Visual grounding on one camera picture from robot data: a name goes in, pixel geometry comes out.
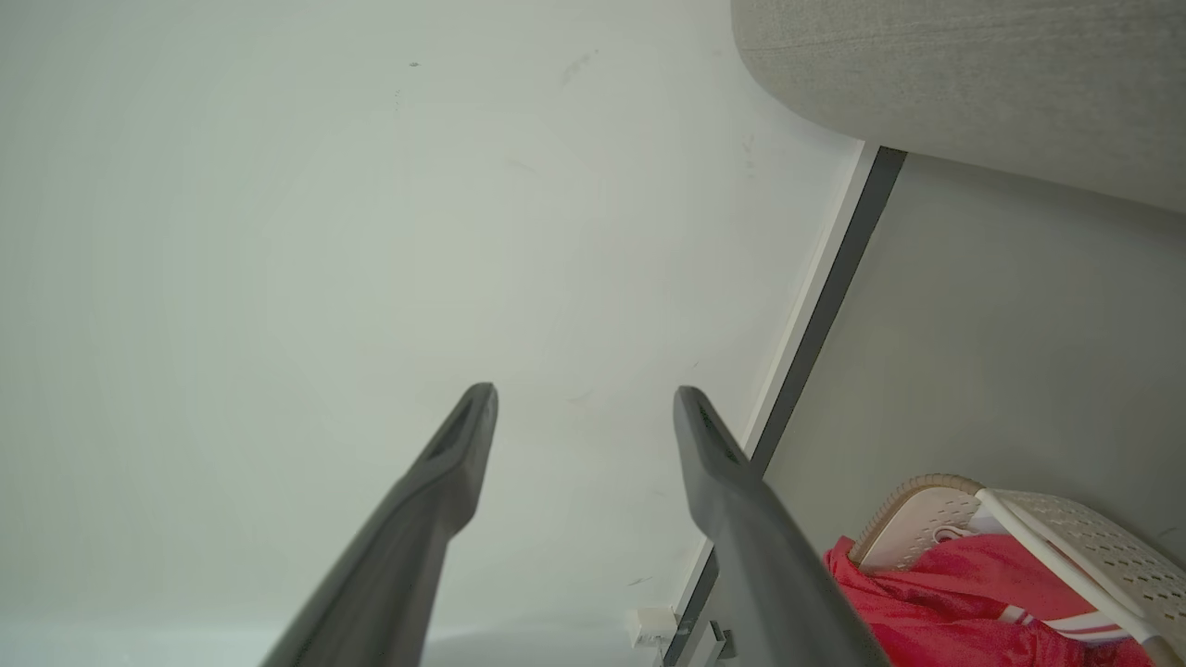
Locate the grey fabric sofa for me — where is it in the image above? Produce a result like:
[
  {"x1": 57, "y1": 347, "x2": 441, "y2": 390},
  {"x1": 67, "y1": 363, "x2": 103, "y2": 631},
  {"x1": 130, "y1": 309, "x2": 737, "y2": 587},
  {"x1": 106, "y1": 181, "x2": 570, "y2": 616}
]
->
[{"x1": 730, "y1": 0, "x2": 1186, "y2": 216}]

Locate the white perforated laundry basket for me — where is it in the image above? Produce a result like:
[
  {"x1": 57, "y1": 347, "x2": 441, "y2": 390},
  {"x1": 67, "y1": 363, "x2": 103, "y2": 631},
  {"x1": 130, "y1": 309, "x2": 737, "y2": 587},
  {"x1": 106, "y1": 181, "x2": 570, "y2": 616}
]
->
[{"x1": 848, "y1": 474, "x2": 1186, "y2": 667}]

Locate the white wall outlet box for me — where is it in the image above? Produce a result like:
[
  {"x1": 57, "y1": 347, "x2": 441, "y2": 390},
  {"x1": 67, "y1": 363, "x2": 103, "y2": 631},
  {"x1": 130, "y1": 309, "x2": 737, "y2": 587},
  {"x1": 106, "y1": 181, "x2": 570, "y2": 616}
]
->
[{"x1": 630, "y1": 607, "x2": 682, "y2": 649}]

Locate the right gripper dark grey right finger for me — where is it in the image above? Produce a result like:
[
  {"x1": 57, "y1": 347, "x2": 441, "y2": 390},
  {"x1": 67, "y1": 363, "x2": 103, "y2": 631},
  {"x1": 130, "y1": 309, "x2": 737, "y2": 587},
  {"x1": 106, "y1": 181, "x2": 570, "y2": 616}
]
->
[{"x1": 674, "y1": 386, "x2": 890, "y2": 667}]

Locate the red garment with white stripes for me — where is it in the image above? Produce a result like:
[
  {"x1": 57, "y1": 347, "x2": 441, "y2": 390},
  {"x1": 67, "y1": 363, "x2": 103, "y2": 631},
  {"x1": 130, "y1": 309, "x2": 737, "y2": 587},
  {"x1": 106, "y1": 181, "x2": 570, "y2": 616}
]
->
[{"x1": 823, "y1": 533, "x2": 1154, "y2": 667}]

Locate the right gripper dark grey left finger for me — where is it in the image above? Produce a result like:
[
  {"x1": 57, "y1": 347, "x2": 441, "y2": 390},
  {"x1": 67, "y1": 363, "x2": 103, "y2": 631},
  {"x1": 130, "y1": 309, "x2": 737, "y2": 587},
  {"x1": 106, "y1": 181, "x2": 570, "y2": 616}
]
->
[{"x1": 259, "y1": 383, "x2": 499, "y2": 667}]

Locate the white and black baseboard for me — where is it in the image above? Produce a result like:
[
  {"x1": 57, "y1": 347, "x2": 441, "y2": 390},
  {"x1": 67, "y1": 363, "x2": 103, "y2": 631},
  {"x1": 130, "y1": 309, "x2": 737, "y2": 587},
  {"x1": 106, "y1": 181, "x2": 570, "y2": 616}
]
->
[{"x1": 660, "y1": 141, "x2": 909, "y2": 667}]

